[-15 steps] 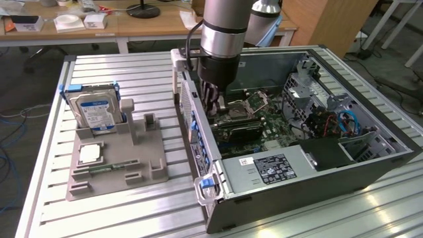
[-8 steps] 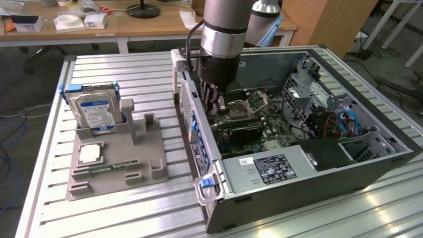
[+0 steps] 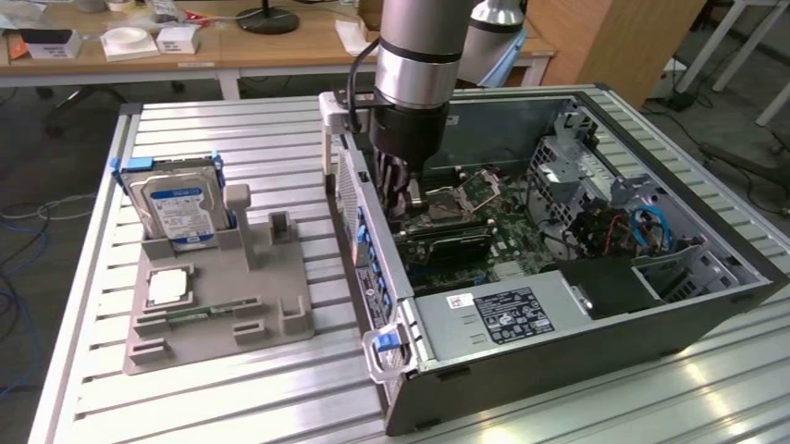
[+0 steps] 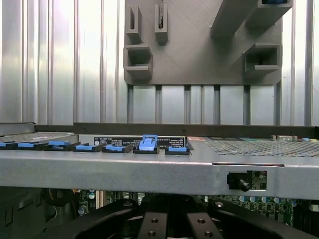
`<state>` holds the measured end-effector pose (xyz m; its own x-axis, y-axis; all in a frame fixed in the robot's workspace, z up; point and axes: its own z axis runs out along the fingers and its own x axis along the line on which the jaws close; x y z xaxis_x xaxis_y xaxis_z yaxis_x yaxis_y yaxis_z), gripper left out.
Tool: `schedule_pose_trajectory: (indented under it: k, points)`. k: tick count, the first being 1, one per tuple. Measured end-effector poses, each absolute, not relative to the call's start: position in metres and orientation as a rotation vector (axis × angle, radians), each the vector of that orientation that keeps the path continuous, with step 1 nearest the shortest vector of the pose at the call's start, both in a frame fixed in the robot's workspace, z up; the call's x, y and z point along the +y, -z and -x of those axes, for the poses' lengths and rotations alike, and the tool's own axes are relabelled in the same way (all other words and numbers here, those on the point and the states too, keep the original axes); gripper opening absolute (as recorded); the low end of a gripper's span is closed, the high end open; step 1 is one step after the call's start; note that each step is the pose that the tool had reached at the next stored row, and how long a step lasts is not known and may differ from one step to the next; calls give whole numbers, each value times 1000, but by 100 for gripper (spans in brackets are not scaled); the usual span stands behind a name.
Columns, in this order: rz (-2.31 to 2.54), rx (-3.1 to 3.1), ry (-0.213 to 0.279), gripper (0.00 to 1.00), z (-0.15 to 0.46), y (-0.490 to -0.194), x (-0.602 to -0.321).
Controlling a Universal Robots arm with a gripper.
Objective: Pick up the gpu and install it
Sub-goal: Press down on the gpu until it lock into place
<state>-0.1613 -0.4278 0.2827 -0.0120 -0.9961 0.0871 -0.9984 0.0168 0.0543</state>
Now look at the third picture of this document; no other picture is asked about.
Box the grey power supply unit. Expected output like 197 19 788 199
413 270 594 362

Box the wooden cabinet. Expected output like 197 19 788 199
524 0 709 107

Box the white floor cable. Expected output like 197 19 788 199
0 193 94 221

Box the silver disk bay cage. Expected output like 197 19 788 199
530 133 618 223

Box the black round stand base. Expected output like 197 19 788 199
238 0 302 36

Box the black camera cable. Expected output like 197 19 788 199
347 39 382 135

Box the grey slanted disk bay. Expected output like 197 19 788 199
633 244 742 306

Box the green motherboard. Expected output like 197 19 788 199
370 161 557 297

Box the grey case latch blue tab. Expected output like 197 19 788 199
363 323 421 385

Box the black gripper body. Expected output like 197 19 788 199
369 104 450 175

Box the white round container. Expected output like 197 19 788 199
99 26 161 62

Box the small white cardboard box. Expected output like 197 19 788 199
157 25 203 55

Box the green RAM stick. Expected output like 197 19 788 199
163 300 258 323

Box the wooden desk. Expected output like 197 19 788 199
0 0 557 89

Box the hard disk with blue carrier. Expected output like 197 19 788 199
107 151 239 253

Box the CPU socket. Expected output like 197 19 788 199
425 187 470 222

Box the white paper stack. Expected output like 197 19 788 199
337 18 383 56

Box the white table frame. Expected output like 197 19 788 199
672 0 790 126

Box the open dark grey PC case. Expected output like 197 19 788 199
319 90 790 438

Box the black power adapter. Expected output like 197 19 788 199
664 90 700 112

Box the brown cardboard box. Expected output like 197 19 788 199
357 0 383 43

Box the grey parts rack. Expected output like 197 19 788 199
121 182 314 376

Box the silver CPU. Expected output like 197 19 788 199
146 270 190 305

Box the dark installed RAM stick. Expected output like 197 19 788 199
403 220 496 240

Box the blue disk wire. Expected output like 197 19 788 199
633 205 674 253

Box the metal socket cover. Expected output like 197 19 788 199
460 169 502 212

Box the white box with black top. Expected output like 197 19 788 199
18 28 85 60

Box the red disk wire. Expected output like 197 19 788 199
601 212 625 253

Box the blue floor cable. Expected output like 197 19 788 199
0 221 51 399

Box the graphics card with black fan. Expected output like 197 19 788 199
394 226 497 270

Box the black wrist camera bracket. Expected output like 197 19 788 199
330 87 378 112

